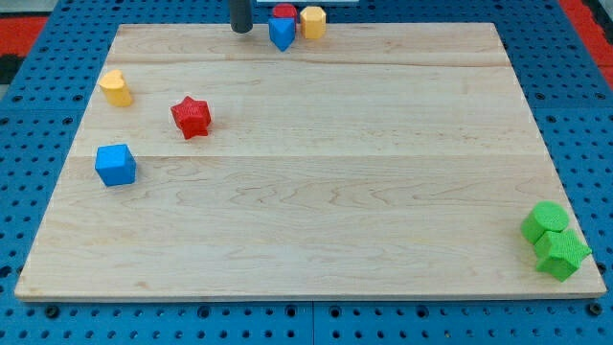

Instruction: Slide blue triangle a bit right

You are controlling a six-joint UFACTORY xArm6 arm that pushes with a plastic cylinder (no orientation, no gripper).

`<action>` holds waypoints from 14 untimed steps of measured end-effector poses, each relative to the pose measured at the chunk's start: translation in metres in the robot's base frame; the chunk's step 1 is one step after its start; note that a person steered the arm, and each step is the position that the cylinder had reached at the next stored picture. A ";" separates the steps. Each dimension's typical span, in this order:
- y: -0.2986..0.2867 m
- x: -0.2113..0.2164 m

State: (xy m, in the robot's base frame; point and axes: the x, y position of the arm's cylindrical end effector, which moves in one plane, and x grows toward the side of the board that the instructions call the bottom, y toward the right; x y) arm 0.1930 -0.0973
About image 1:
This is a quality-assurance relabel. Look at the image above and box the blue triangle block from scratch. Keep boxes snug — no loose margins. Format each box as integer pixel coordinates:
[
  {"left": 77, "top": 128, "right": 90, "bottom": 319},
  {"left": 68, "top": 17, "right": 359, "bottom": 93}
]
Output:
[{"left": 268, "top": 17, "right": 296, "bottom": 52}]

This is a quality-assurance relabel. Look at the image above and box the light wooden board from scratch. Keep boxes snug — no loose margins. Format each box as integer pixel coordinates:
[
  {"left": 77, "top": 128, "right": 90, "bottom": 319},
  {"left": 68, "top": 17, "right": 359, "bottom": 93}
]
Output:
[{"left": 14, "top": 23, "right": 606, "bottom": 302}]

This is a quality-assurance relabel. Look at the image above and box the red star block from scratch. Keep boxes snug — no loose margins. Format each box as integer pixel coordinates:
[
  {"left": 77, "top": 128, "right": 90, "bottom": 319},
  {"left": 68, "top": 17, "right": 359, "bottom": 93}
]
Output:
[{"left": 170, "top": 96, "right": 212, "bottom": 140}]

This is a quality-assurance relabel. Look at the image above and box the yellow hexagon block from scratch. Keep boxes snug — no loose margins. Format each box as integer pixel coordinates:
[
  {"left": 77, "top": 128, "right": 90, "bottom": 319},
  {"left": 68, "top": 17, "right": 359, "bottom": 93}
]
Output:
[{"left": 300, "top": 6, "right": 327, "bottom": 39}]

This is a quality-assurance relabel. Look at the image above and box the red cylinder block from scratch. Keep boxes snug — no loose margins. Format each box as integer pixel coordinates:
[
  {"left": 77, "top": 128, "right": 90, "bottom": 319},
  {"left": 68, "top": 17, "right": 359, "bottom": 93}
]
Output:
[{"left": 272, "top": 3, "right": 298, "bottom": 21}]

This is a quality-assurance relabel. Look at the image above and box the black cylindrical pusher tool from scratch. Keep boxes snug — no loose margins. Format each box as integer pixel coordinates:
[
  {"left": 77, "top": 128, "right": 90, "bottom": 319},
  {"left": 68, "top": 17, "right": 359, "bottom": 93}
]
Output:
[{"left": 228, "top": 0, "right": 253, "bottom": 34}]

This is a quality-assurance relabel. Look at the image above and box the blue cube block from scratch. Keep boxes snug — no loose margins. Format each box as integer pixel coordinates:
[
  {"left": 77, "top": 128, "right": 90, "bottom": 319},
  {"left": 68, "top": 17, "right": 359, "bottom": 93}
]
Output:
[{"left": 95, "top": 144, "right": 136, "bottom": 187}]

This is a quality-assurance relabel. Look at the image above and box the yellow heart block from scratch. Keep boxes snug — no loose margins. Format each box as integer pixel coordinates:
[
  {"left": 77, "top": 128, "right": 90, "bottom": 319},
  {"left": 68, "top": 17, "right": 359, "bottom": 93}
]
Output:
[{"left": 98, "top": 69, "right": 133, "bottom": 107}]

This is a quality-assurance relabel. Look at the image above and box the green cylinder block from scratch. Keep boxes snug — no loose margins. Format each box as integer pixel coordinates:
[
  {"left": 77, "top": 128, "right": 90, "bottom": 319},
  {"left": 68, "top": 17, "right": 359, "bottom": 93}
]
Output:
[{"left": 520, "top": 200, "right": 570, "bottom": 244}]

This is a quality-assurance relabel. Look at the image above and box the green star block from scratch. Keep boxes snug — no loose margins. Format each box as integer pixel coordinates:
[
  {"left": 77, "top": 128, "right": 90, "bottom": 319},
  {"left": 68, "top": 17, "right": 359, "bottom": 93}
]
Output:
[{"left": 534, "top": 230, "right": 592, "bottom": 282}]

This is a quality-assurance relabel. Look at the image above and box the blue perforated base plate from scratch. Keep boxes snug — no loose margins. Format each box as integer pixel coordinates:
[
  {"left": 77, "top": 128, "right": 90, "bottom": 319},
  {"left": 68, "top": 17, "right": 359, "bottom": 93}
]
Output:
[{"left": 1, "top": 1, "right": 612, "bottom": 344}]

